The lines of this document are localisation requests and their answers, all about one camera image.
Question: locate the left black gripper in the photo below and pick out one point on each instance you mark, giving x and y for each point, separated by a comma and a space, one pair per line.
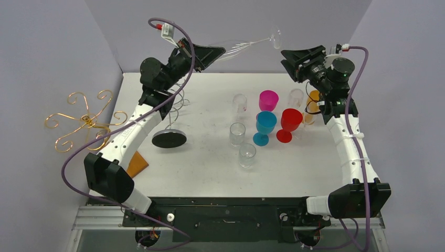
203, 56

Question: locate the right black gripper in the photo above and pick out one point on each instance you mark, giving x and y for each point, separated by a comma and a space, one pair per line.
306, 65

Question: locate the clear champagne flute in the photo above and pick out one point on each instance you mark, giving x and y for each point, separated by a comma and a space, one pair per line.
234, 48

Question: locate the clear wine glass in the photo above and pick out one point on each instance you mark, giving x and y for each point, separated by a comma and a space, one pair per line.
295, 98

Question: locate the pink wine glass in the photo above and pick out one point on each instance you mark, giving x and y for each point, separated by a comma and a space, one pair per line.
268, 100

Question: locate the red wine glass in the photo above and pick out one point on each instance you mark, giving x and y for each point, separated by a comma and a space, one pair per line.
290, 121

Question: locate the blue wine glass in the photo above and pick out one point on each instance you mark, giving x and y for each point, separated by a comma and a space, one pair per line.
265, 124

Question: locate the clear patterned glass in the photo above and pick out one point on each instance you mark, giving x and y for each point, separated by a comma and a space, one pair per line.
247, 153
237, 133

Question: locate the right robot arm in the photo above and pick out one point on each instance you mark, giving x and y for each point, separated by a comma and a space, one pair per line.
363, 194

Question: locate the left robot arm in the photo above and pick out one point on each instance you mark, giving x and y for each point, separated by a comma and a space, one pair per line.
106, 170

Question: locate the wooden rack base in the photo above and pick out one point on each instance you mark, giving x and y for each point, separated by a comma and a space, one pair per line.
136, 165

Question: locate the orange cup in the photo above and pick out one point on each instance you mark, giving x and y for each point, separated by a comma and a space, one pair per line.
312, 109

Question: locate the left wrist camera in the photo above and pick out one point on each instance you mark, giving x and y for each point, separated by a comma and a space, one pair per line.
167, 32

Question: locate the silver wire glass rack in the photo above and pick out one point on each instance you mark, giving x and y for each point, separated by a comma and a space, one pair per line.
169, 137

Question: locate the gold wire glass rack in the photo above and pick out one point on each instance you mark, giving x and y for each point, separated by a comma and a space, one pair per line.
88, 121

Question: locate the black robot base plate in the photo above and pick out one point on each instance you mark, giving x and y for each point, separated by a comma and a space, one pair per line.
283, 219

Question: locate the aluminium table rail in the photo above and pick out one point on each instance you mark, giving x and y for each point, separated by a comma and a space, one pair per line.
111, 218

